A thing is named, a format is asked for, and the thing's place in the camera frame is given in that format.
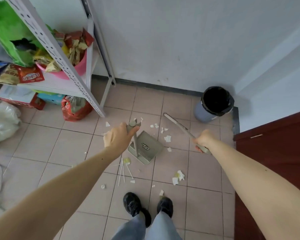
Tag person's left hand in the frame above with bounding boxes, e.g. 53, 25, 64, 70
104, 122, 140, 156

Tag person's right hand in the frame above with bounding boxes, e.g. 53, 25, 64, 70
192, 129, 217, 153

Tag grey long-handled dustpan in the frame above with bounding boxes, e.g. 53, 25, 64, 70
126, 118, 164, 165

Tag grey broom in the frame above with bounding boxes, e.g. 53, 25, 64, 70
163, 112, 212, 155

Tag person's right forearm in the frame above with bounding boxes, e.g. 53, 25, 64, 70
206, 139, 300, 240

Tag person's left forearm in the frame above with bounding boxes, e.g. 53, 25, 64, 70
0, 147, 126, 240

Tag scattered white paper scraps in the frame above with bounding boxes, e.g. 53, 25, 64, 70
71, 117, 185, 197

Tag grey bin with black bag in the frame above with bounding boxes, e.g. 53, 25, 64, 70
193, 86, 235, 123

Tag red plastic bag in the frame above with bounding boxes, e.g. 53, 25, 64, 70
61, 95, 93, 122

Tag person's right black shoe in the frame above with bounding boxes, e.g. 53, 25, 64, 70
157, 196, 174, 218

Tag person's black shoe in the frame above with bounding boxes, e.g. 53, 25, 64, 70
157, 196, 174, 218
123, 192, 152, 228

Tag person's left black shoe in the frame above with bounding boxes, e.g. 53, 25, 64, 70
123, 192, 152, 228

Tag dark red wooden door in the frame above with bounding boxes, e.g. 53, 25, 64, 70
233, 108, 300, 240

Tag pink plastic basin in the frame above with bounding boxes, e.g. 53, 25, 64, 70
35, 48, 88, 80

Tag person's right jeans leg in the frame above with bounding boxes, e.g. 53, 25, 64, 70
146, 211, 183, 240

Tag person's jeans leg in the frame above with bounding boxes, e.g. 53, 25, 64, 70
146, 211, 183, 240
112, 212, 147, 240

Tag teal box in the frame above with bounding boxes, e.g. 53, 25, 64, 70
37, 91, 66, 105

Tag person's left jeans leg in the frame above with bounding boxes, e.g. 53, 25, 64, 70
112, 212, 147, 240

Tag white metal shelf rack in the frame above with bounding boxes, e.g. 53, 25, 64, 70
0, 0, 117, 118

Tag pile of snack packets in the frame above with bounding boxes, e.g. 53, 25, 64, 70
33, 28, 95, 73

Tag red snack packet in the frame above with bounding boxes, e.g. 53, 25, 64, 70
15, 66, 45, 84

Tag white and red cardboard box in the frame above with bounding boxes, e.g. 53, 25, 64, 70
0, 84, 47, 111

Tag white plastic bag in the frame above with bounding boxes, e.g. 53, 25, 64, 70
0, 101, 22, 143

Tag blue and yellow snack packet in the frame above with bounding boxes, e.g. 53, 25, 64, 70
0, 58, 20, 86

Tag green cardboard carton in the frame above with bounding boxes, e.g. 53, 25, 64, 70
0, 0, 51, 68

